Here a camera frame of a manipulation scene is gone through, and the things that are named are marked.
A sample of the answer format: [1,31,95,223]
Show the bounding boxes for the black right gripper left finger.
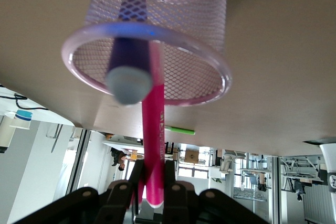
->
[13,159,145,224]

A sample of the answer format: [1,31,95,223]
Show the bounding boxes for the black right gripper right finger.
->
[162,160,268,224]

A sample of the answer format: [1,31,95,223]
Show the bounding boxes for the pink marker pen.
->
[135,39,167,208]

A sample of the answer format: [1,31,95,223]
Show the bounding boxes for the purple marker pen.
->
[106,0,154,105]

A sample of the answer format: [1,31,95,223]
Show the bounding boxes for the pink mesh pen holder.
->
[60,0,233,107]

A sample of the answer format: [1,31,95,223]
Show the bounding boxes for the seated person in background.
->
[110,147,128,173]

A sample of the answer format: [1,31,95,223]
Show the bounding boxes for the cardboard box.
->
[183,150,200,165]

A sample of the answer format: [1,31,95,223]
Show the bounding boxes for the green marker pen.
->
[164,125,196,136]

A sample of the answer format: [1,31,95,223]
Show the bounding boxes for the white cup with blue lid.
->
[0,109,34,154]

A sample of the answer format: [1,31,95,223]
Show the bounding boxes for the brown table cover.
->
[0,0,336,157]

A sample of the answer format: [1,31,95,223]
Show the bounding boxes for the thin black wall cable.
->
[0,84,50,111]

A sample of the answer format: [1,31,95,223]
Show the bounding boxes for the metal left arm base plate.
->
[302,136,336,146]

